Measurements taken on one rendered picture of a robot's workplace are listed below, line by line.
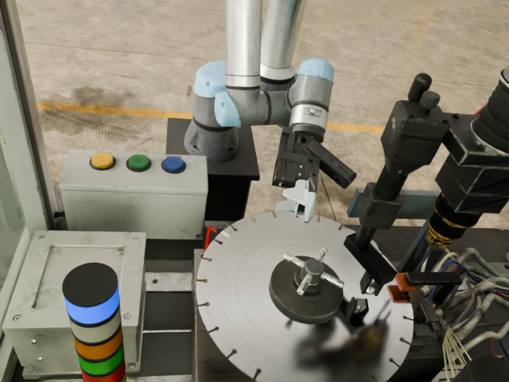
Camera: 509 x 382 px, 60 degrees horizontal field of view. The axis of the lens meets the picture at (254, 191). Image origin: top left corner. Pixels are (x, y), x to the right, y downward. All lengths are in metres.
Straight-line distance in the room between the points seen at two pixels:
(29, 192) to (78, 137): 1.75
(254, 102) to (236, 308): 0.47
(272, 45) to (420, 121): 0.63
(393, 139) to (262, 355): 0.32
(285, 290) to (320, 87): 0.43
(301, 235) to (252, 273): 0.12
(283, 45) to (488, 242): 0.71
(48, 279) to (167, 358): 0.24
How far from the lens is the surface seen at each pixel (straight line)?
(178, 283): 0.89
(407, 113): 0.52
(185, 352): 0.82
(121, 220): 0.94
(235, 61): 0.94
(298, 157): 0.85
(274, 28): 1.07
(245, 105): 0.94
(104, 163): 0.92
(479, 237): 1.26
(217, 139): 1.16
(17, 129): 0.72
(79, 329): 0.43
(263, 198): 2.22
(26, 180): 0.78
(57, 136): 2.56
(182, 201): 0.90
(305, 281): 0.63
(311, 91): 0.90
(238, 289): 0.66
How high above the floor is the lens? 1.49
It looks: 41 degrees down
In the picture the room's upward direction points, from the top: 12 degrees clockwise
